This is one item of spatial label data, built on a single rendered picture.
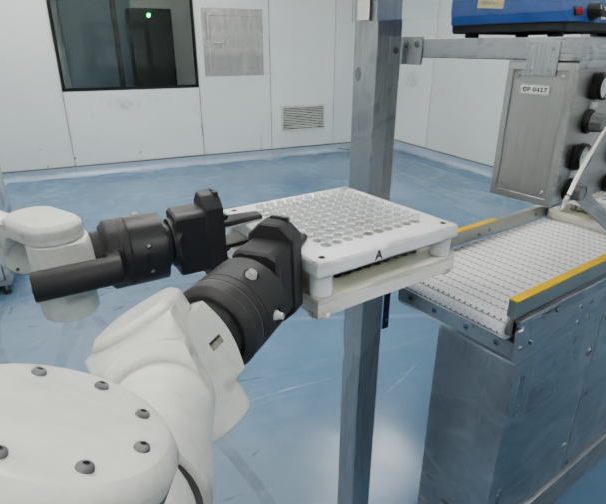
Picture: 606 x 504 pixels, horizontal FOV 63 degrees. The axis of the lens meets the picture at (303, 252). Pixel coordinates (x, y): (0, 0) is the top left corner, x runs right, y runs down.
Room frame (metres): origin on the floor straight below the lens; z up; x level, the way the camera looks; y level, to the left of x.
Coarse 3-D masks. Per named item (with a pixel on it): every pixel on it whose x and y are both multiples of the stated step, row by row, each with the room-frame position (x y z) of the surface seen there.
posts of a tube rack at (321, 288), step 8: (232, 232) 0.68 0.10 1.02; (448, 240) 0.64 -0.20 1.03; (432, 248) 0.64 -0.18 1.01; (440, 248) 0.63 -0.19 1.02; (448, 248) 0.64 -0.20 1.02; (440, 256) 0.63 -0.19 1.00; (312, 280) 0.52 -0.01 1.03; (320, 280) 0.51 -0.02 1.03; (328, 280) 0.51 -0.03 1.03; (312, 288) 0.52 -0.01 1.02; (320, 288) 0.51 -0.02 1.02; (328, 288) 0.51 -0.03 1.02; (320, 296) 0.51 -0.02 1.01; (328, 296) 0.51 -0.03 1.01
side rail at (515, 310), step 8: (600, 264) 0.88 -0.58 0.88; (584, 272) 0.85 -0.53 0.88; (592, 272) 0.87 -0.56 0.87; (600, 272) 0.89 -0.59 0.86; (568, 280) 0.81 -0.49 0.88; (576, 280) 0.83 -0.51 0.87; (584, 280) 0.85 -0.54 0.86; (552, 288) 0.78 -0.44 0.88; (560, 288) 0.80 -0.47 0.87; (568, 288) 0.82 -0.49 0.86; (536, 296) 0.75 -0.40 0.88; (544, 296) 0.77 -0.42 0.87; (552, 296) 0.79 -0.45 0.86; (512, 304) 0.73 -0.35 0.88; (520, 304) 0.72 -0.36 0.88; (528, 304) 0.74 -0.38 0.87; (536, 304) 0.76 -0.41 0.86; (512, 312) 0.72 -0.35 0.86; (520, 312) 0.73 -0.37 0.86
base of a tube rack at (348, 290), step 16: (400, 256) 0.64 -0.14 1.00; (416, 256) 0.64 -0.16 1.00; (432, 256) 0.64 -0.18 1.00; (448, 256) 0.64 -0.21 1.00; (304, 272) 0.58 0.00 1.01; (352, 272) 0.58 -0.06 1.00; (368, 272) 0.58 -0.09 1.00; (384, 272) 0.58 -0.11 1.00; (400, 272) 0.58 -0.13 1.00; (416, 272) 0.60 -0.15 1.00; (432, 272) 0.62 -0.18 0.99; (304, 288) 0.53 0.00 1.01; (336, 288) 0.54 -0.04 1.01; (352, 288) 0.54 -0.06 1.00; (368, 288) 0.55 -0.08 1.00; (384, 288) 0.56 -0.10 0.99; (400, 288) 0.58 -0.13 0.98; (304, 304) 0.52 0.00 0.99; (320, 304) 0.50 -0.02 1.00; (336, 304) 0.52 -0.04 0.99; (352, 304) 0.53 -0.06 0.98
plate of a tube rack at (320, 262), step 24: (360, 192) 0.80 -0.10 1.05; (432, 216) 0.68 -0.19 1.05; (312, 240) 0.58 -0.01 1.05; (360, 240) 0.58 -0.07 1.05; (384, 240) 0.58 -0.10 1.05; (408, 240) 0.59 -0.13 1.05; (432, 240) 0.61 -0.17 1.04; (312, 264) 0.51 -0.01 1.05; (336, 264) 0.52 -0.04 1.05; (360, 264) 0.54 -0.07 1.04
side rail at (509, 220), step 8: (528, 208) 1.23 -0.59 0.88; (536, 208) 1.24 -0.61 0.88; (544, 208) 1.26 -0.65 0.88; (504, 216) 1.17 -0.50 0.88; (512, 216) 1.17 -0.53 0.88; (520, 216) 1.19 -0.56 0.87; (528, 216) 1.22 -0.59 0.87; (536, 216) 1.24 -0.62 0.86; (488, 224) 1.12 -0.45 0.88; (496, 224) 1.14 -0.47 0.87; (504, 224) 1.16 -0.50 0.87; (512, 224) 1.18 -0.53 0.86; (464, 232) 1.06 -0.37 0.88; (472, 232) 1.08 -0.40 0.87; (480, 232) 1.10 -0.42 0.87; (488, 232) 1.12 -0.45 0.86; (456, 240) 1.05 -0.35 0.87; (464, 240) 1.07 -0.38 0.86
